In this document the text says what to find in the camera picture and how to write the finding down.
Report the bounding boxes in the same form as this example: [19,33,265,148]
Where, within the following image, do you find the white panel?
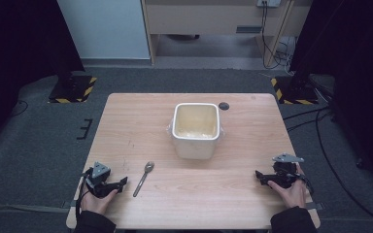
[56,0,152,60]

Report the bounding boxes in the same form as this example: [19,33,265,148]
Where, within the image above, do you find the metal spoon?
[132,160,155,198]

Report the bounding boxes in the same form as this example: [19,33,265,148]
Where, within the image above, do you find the grey power strip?
[255,0,283,9]

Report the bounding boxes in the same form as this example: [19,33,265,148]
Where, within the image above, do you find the person's right hand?
[267,164,307,210]

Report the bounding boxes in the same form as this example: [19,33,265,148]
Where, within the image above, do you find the dark curtain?
[0,0,85,156]
[288,0,373,190]

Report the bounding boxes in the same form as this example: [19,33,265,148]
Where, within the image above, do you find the black stand base striped tape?
[47,75,98,105]
[270,75,321,106]

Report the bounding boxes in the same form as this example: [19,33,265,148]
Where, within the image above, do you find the white square plastic container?
[166,102,225,160]

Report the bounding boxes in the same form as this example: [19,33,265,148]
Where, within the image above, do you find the black power cables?
[259,1,293,71]

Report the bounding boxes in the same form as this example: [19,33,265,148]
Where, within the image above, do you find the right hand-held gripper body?
[271,152,306,189]

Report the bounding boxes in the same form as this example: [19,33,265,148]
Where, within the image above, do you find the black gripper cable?
[294,174,315,196]
[75,167,94,221]

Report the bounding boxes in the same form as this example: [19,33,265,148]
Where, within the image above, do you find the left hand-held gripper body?
[84,161,119,199]

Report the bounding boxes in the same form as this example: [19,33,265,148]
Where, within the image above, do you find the grey table strap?
[60,200,80,210]
[305,201,325,212]

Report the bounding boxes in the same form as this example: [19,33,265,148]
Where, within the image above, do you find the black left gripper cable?
[75,167,94,221]

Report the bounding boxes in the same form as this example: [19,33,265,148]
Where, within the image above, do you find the person's left hand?
[80,188,119,216]

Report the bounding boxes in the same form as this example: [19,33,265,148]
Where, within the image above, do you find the thin black floor cable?
[10,99,29,118]

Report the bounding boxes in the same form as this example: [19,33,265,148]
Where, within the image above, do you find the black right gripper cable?
[294,174,315,196]

